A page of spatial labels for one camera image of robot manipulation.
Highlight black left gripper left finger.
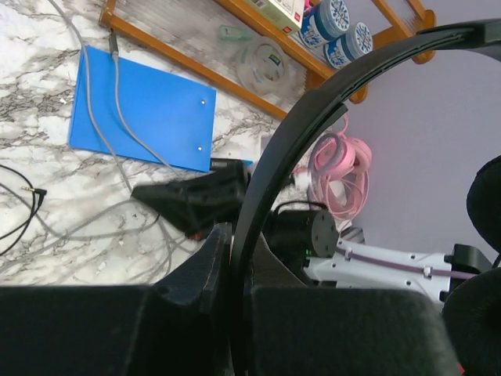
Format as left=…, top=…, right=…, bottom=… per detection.
left=1, top=224, right=232, bottom=375

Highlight grey white headphones with cable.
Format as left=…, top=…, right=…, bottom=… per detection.
left=0, top=0, right=208, bottom=275

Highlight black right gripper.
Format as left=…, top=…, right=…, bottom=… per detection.
left=132, top=157, right=253, bottom=240

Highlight blue white jar right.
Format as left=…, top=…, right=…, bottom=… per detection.
left=323, top=22, right=373, bottom=70

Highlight blue plastic board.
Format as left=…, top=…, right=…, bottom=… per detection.
left=68, top=47, right=216, bottom=172

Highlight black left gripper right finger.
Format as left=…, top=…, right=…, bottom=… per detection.
left=246, top=239, right=460, bottom=375

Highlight black headphones with cable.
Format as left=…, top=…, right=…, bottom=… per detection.
left=225, top=19, right=500, bottom=375

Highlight wooden two-tier rack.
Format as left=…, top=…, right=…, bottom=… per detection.
left=99, top=1, right=437, bottom=119

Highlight blue white jar left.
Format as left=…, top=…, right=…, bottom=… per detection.
left=299, top=0, right=351, bottom=49

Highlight blue white jar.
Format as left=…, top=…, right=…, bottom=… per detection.
left=299, top=0, right=351, bottom=49
left=323, top=22, right=373, bottom=70

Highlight clear tape roll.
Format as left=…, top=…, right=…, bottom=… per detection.
left=235, top=37, right=290, bottom=96

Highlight pink headphones with cable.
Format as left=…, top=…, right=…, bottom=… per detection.
left=307, top=114, right=373, bottom=223

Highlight white green cardboard box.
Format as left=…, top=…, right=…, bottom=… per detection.
left=246, top=0, right=310, bottom=35

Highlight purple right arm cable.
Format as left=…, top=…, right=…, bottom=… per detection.
left=336, top=246, right=486, bottom=280

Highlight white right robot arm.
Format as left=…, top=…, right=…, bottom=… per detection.
left=132, top=159, right=500, bottom=304

